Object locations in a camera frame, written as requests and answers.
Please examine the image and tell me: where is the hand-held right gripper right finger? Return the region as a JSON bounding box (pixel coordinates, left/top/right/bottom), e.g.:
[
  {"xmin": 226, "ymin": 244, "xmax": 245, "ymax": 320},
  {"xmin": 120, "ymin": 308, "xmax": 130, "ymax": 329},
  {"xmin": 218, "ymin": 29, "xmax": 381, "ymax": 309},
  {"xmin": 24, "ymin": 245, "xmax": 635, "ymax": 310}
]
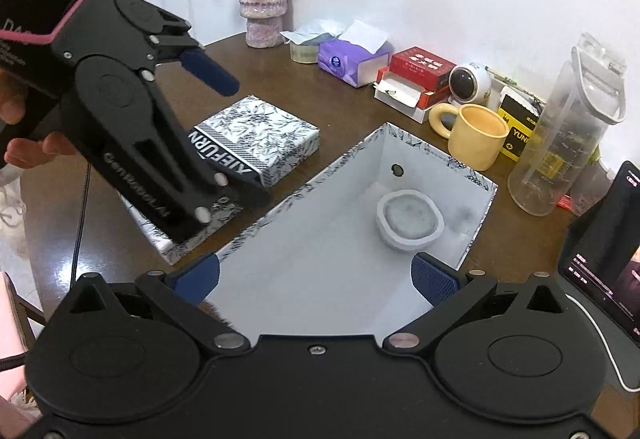
[{"xmin": 384, "ymin": 252, "xmax": 569, "ymax": 351}]

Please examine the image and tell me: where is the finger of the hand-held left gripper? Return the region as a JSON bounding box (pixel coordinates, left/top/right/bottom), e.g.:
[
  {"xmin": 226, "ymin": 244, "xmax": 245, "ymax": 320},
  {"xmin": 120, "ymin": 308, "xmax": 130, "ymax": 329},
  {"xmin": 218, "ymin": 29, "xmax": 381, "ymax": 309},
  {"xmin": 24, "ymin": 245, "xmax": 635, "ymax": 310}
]
[
  {"xmin": 87, "ymin": 74, "xmax": 272, "ymax": 246},
  {"xmin": 144, "ymin": 11, "xmax": 240, "ymax": 96}
]

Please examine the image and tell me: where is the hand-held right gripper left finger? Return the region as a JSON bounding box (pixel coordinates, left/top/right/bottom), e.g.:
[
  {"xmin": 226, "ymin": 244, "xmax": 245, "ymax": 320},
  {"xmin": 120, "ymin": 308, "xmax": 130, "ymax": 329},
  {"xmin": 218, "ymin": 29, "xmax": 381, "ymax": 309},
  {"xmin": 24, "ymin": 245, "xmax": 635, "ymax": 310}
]
[{"xmin": 67, "ymin": 252, "xmax": 249, "ymax": 353}]

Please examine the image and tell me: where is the small floral gift box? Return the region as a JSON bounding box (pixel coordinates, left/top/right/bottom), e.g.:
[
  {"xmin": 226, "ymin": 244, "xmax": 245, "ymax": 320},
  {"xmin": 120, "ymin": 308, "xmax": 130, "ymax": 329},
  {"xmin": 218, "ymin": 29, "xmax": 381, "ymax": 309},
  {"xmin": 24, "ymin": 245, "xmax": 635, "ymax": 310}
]
[{"xmin": 187, "ymin": 94, "xmax": 321, "ymax": 190}]

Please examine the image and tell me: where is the floral storage box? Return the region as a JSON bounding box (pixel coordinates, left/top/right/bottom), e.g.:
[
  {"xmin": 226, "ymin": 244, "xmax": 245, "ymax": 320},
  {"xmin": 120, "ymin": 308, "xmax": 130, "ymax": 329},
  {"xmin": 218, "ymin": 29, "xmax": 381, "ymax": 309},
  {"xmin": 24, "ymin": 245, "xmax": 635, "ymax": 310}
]
[{"xmin": 202, "ymin": 121, "xmax": 500, "ymax": 341}]

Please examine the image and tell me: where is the brown wooden desktop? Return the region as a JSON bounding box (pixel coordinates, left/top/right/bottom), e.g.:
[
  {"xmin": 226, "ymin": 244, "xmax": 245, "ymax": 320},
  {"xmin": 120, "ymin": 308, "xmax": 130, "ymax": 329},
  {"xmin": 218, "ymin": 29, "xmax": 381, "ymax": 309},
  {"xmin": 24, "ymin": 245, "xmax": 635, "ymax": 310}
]
[{"xmin": 20, "ymin": 32, "xmax": 640, "ymax": 417}]

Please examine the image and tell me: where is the person's left hand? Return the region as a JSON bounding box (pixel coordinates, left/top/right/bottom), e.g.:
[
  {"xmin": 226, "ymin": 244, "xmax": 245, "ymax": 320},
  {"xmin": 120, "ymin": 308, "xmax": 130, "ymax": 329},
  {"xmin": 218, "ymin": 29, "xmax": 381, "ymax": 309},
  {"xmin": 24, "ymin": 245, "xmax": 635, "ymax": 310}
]
[{"xmin": 0, "ymin": 69, "xmax": 79, "ymax": 164}]

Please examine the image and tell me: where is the floral box lid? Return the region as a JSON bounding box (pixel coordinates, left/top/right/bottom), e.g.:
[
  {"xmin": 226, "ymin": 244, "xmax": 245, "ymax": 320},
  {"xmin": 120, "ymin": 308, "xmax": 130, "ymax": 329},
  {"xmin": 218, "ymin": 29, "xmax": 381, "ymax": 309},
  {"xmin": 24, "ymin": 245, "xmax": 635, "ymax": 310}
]
[{"xmin": 117, "ymin": 179, "xmax": 242, "ymax": 266}]

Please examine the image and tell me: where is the white round container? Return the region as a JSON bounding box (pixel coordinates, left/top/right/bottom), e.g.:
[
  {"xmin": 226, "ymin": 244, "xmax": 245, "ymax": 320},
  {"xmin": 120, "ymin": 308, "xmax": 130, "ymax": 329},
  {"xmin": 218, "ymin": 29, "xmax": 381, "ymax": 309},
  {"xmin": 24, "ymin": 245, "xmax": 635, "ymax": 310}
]
[{"xmin": 376, "ymin": 189, "xmax": 445, "ymax": 251}]

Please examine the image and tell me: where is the pink textured vase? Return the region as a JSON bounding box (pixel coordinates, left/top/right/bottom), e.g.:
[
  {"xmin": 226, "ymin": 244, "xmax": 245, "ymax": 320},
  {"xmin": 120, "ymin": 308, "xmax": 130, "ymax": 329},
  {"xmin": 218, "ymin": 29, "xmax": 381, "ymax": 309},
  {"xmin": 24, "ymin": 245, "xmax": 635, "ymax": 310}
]
[{"xmin": 238, "ymin": 0, "xmax": 287, "ymax": 49}]

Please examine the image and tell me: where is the pale tape roll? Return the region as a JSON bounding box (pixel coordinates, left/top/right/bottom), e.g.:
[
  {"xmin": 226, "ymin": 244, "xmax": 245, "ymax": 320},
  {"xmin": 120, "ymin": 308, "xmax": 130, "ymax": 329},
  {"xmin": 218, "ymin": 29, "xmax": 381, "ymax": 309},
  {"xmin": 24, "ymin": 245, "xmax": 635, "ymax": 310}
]
[{"xmin": 289, "ymin": 39, "xmax": 321, "ymax": 65}]

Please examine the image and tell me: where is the purple tissue pack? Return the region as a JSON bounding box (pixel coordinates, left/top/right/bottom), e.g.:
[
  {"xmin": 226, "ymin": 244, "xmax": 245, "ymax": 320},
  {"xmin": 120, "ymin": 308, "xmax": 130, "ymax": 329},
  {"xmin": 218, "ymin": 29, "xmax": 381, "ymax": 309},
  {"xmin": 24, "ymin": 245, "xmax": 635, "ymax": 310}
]
[{"xmin": 317, "ymin": 20, "xmax": 394, "ymax": 89}]

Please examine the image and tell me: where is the yellow mug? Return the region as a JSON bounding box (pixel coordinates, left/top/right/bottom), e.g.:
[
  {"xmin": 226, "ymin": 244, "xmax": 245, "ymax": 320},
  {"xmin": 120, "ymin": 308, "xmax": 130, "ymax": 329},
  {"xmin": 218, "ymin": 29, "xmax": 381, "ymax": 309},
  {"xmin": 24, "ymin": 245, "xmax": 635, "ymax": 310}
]
[{"xmin": 428, "ymin": 102, "xmax": 510, "ymax": 172}]

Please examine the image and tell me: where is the black tablet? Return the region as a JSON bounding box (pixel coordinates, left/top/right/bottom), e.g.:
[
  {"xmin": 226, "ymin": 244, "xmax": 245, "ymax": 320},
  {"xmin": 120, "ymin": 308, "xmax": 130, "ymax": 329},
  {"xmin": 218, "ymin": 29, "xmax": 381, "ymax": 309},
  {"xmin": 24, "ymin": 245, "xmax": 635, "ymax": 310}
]
[{"xmin": 557, "ymin": 160, "xmax": 640, "ymax": 341}]

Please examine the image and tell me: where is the yellow black box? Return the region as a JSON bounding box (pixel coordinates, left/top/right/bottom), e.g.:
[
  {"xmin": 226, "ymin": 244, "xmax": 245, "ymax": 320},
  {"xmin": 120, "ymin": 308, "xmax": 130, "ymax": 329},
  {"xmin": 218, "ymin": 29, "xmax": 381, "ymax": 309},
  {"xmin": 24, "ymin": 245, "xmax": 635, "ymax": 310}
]
[{"xmin": 497, "ymin": 86, "xmax": 547, "ymax": 162}]

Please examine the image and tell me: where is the clear plastic water bottle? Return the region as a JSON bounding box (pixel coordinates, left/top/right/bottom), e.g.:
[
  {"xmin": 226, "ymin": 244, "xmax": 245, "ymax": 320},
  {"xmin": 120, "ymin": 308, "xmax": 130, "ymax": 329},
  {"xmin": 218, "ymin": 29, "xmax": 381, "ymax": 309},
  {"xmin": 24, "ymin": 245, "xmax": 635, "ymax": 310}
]
[{"xmin": 507, "ymin": 32, "xmax": 627, "ymax": 218}]

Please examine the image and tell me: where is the clear plastic container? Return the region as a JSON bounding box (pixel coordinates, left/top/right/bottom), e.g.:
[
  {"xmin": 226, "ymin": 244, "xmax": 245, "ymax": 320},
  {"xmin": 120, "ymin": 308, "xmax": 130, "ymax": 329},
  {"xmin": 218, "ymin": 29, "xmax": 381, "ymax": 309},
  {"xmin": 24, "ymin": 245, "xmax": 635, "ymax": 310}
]
[{"xmin": 569, "ymin": 148, "xmax": 617, "ymax": 221}]

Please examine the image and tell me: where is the open red white box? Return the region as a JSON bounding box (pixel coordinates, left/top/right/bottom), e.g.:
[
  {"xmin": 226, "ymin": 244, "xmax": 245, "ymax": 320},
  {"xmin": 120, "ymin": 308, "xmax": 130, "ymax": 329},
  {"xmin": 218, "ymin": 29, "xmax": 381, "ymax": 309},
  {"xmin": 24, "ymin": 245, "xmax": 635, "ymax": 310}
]
[{"xmin": 373, "ymin": 67, "xmax": 452, "ymax": 124}]

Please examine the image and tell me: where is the pink fabric item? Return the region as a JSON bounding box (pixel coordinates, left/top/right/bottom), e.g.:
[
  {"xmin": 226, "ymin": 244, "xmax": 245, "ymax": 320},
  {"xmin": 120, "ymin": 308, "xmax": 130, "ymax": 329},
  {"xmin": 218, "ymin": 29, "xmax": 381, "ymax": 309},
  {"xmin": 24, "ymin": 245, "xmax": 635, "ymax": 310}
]
[{"xmin": 0, "ymin": 270, "xmax": 32, "ymax": 402}]

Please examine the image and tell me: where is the red box with white label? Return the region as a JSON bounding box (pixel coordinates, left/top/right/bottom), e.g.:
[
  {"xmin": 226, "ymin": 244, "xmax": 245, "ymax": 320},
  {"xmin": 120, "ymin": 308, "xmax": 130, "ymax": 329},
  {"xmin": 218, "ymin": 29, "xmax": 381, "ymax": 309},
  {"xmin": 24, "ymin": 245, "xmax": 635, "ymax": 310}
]
[{"xmin": 388, "ymin": 46, "xmax": 457, "ymax": 90}]

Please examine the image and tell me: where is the black braided cable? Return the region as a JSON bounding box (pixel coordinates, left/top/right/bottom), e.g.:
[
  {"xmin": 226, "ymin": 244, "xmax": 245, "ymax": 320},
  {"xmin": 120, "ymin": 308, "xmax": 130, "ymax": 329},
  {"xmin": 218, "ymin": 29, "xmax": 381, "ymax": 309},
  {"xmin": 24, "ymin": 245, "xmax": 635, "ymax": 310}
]
[{"xmin": 0, "ymin": 161, "xmax": 94, "ymax": 371}]

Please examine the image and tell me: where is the white round camera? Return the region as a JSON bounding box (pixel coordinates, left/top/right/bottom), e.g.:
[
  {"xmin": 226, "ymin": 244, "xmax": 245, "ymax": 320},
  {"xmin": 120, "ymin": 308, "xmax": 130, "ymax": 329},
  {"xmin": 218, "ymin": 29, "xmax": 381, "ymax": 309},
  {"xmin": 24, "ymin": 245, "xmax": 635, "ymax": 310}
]
[{"xmin": 448, "ymin": 62, "xmax": 494, "ymax": 106}]

